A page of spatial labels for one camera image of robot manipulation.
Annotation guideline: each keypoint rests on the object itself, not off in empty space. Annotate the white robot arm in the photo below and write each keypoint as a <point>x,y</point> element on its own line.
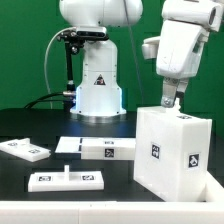
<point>98,95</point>

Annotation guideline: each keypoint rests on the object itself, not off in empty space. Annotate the white door with knob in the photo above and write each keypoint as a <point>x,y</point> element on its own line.
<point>65,181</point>

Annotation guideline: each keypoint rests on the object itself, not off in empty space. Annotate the black camera on stand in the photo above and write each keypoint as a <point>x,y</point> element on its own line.
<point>85,33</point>

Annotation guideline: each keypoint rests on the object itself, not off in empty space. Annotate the white right border wall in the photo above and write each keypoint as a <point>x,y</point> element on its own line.
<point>214,190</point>

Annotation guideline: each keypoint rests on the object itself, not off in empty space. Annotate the small white cabinet door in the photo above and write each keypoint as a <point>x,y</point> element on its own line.
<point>23,149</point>

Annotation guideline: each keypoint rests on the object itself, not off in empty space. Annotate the white front border wall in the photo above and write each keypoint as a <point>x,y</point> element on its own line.
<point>111,213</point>

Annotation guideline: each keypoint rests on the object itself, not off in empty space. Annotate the white border wall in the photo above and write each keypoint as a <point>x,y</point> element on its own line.
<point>111,213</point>
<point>214,190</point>

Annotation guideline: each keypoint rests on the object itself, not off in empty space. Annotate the black camera stand pole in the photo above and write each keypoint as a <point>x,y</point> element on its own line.
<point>71,89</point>

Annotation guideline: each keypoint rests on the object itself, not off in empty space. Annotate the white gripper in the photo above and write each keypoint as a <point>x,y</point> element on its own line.
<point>177,50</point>

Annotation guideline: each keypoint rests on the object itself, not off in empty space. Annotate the white cabinet body box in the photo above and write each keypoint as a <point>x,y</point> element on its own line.
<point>171,155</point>

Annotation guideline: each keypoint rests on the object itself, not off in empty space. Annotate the white cabinet top tray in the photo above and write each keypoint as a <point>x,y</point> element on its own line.
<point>94,148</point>

